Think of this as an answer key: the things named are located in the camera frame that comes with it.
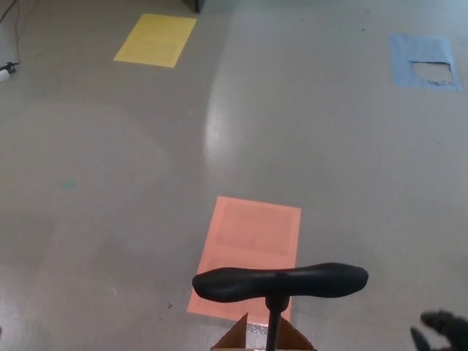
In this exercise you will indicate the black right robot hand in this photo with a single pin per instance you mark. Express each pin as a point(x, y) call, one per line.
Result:
point(448, 329)

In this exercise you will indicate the black air pump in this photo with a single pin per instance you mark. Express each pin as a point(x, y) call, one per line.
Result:
point(278, 283)

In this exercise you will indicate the brown cardboard box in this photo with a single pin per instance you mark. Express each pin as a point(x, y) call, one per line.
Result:
point(234, 336)

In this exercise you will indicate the orange paper sheet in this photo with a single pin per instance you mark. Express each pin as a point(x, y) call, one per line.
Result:
point(252, 234)

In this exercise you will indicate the torn blue paper sheet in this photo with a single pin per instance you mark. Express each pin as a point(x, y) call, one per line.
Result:
point(420, 55)

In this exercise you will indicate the yellow paper sheet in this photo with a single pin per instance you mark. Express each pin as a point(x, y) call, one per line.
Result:
point(155, 40)

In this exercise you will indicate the dark furniture base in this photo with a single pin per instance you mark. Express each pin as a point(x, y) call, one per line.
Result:
point(195, 4)

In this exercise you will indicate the white power strip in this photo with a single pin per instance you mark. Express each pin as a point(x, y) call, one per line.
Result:
point(3, 74)

